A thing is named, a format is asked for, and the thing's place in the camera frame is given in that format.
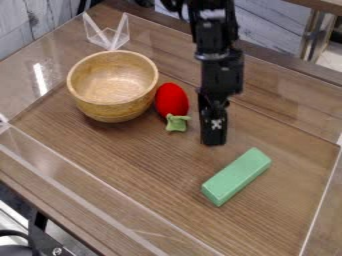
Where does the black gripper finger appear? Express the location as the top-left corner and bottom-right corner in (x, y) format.
(200, 108), (228, 146)

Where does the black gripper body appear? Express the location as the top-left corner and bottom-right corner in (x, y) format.
(197, 49), (244, 111)

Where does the green block stick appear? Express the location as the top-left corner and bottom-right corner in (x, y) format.
(200, 148), (272, 207)

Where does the brown wooden bowl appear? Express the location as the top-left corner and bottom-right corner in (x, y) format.
(65, 50), (159, 123)

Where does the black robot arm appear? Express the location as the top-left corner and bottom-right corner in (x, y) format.
(160, 0), (244, 146)

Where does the red plush strawberry toy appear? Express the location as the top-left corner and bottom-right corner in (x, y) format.
(155, 82), (189, 132)

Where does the metal table leg background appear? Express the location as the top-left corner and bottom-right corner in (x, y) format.
(299, 10), (336, 63)

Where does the clear acrylic corner bracket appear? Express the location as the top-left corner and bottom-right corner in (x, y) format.
(81, 13), (129, 51)

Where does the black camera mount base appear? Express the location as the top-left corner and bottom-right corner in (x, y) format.
(0, 211), (76, 256)

